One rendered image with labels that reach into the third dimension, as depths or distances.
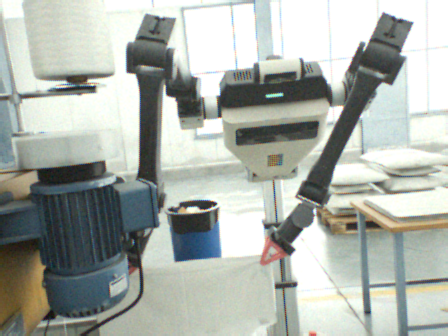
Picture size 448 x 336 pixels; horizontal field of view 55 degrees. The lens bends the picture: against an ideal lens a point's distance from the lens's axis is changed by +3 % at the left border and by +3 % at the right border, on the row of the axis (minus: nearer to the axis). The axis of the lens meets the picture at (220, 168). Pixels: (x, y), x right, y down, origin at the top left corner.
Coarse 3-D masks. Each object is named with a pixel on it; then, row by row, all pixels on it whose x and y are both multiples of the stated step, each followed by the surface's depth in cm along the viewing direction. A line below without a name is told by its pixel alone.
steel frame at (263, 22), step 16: (256, 0) 830; (256, 16) 835; (0, 32) 855; (256, 32) 877; (272, 32) 839; (0, 48) 848; (272, 48) 844; (0, 64) 841; (0, 80) 858; (0, 112) 867; (0, 128) 871; (16, 128) 875; (0, 144) 876; (0, 160) 878
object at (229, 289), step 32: (256, 256) 117; (160, 288) 115; (192, 288) 115; (224, 288) 116; (256, 288) 118; (96, 320) 116; (128, 320) 117; (160, 320) 117; (192, 320) 116; (224, 320) 117; (256, 320) 119
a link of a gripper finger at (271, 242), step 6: (270, 228) 120; (270, 234) 116; (270, 240) 114; (270, 246) 114; (276, 246) 114; (282, 246) 114; (264, 252) 115; (282, 252) 114; (264, 258) 116; (270, 258) 116; (276, 258) 115; (264, 264) 116
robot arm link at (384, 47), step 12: (384, 12) 98; (384, 24) 97; (396, 24) 97; (408, 24) 97; (372, 36) 96; (384, 36) 96; (396, 36) 96; (372, 48) 95; (384, 48) 95; (396, 48) 96; (360, 60) 97; (372, 60) 96; (384, 60) 95; (396, 60) 94; (384, 72) 98
